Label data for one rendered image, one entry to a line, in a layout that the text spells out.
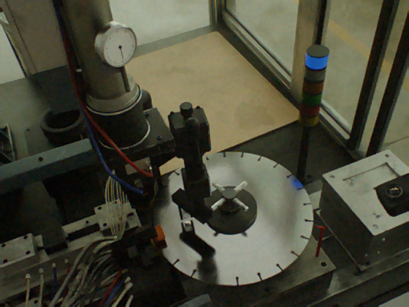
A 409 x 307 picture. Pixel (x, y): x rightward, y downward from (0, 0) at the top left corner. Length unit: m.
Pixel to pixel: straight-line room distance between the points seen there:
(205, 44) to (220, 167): 0.84
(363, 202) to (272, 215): 0.22
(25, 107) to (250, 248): 1.03
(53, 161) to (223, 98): 0.70
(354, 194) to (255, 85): 0.64
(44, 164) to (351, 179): 0.66
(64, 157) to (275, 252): 0.46
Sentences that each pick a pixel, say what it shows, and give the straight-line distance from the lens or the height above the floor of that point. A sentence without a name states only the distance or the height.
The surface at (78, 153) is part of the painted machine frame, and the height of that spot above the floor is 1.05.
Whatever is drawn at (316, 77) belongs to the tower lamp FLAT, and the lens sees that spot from 0.95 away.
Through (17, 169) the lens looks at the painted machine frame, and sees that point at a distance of 0.96.
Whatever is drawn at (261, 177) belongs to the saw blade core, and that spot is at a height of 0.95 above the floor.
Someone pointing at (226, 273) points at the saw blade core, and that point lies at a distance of 0.82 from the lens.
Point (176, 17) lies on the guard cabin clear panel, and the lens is 1.85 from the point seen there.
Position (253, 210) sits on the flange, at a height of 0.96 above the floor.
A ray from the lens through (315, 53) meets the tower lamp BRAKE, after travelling 0.94.
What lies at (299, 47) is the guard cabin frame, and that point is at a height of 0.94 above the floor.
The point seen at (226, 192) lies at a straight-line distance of 0.86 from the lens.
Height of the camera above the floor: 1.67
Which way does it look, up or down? 46 degrees down
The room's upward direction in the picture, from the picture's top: 6 degrees counter-clockwise
